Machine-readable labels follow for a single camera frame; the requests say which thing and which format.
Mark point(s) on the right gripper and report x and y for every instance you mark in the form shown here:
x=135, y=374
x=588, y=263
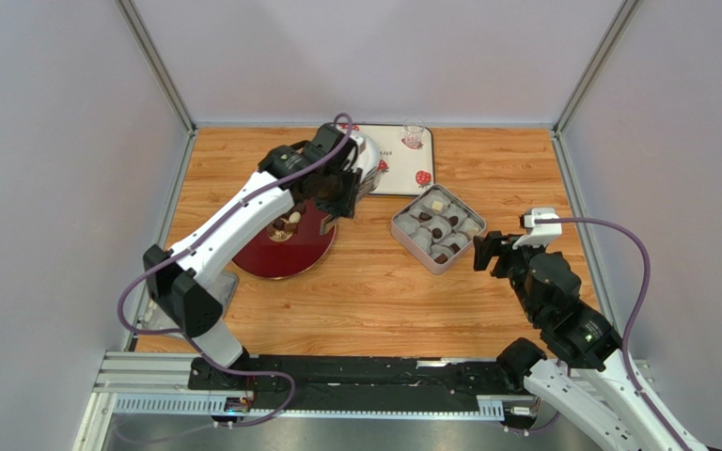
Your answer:
x=500, y=259

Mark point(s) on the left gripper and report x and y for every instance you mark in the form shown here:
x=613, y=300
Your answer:
x=348, y=204

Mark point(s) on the pink chocolate tin box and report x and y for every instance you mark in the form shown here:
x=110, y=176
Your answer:
x=436, y=222

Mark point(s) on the silver tin lid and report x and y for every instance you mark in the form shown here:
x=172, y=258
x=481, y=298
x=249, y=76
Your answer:
x=223, y=294

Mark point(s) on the metal serving tongs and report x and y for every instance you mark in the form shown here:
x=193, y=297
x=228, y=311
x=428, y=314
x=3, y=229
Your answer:
x=328, y=224

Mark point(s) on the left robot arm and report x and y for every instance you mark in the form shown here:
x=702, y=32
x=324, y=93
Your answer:
x=271, y=191

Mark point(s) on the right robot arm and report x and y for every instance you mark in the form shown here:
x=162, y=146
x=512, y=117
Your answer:
x=595, y=385

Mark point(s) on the white paper plate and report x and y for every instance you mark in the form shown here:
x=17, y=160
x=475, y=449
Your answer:
x=368, y=161

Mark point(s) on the strawberry pattern tray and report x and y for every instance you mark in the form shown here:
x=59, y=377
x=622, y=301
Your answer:
x=403, y=170

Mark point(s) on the small clear glass cup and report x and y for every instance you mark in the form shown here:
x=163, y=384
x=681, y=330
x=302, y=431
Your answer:
x=413, y=133

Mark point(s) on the red round tray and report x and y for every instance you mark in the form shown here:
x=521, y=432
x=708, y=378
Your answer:
x=291, y=244

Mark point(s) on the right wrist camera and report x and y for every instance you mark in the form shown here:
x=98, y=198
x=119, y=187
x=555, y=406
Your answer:
x=540, y=227

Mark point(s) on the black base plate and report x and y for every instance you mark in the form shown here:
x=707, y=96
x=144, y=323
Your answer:
x=359, y=384

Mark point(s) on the aluminium frame rail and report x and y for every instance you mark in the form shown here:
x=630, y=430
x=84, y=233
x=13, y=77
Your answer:
x=144, y=383

